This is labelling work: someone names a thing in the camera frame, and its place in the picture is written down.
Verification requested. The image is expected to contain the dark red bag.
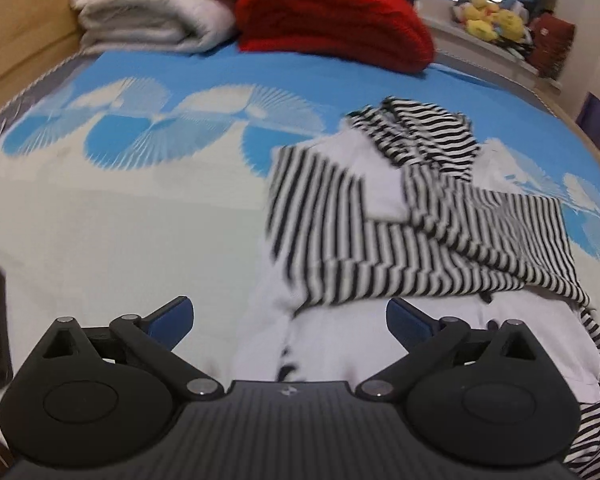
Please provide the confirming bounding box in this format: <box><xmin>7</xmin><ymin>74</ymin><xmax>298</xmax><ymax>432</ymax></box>
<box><xmin>529</xmin><ymin>12</ymin><xmax>578</xmax><ymax>80</ymax></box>

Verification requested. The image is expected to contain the purple box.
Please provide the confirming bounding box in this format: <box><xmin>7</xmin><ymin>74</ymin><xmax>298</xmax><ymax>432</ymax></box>
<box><xmin>576</xmin><ymin>92</ymin><xmax>600</xmax><ymax>150</ymax></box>

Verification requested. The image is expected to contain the folded red blanket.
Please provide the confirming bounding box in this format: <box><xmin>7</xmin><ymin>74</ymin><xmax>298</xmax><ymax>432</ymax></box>
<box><xmin>234</xmin><ymin>0</ymin><xmax>436</xmax><ymax>75</ymax></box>

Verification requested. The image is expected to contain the black white striped shirt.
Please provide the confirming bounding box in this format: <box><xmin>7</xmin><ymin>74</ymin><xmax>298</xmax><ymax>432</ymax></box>
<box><xmin>232</xmin><ymin>95</ymin><xmax>600</xmax><ymax>480</ymax></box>

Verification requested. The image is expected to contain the blue white leaf-print bed mat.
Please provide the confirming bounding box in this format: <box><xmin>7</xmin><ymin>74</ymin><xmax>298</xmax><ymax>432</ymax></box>
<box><xmin>0</xmin><ymin>47</ymin><xmax>600</xmax><ymax>480</ymax></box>

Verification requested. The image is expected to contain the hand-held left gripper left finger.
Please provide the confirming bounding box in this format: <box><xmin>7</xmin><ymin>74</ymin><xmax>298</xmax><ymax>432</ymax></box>
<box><xmin>40</xmin><ymin>296</ymin><xmax>226</xmax><ymax>401</ymax></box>

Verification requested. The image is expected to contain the wooden bed frame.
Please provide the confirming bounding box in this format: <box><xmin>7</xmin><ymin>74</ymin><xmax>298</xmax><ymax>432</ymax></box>
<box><xmin>0</xmin><ymin>0</ymin><xmax>92</xmax><ymax>128</ymax></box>

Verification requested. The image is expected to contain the folded white blanket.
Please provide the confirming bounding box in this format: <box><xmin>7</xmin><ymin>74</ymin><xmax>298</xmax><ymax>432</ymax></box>
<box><xmin>69</xmin><ymin>0</ymin><xmax>251</xmax><ymax>56</ymax></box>

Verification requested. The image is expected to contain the yellow plush toy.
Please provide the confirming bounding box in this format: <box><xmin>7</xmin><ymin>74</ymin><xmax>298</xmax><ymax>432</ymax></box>
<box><xmin>462</xmin><ymin>0</ymin><xmax>502</xmax><ymax>42</ymax></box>
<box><xmin>497</xmin><ymin>9</ymin><xmax>527</xmax><ymax>42</ymax></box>

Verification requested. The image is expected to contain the white window sill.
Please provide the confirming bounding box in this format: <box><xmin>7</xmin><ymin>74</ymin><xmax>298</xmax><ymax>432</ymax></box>
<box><xmin>417</xmin><ymin>10</ymin><xmax>566</xmax><ymax>92</ymax></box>

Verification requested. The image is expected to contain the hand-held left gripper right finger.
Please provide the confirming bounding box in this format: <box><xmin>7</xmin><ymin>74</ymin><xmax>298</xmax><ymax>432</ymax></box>
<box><xmin>355</xmin><ymin>297</ymin><xmax>538</xmax><ymax>401</ymax></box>

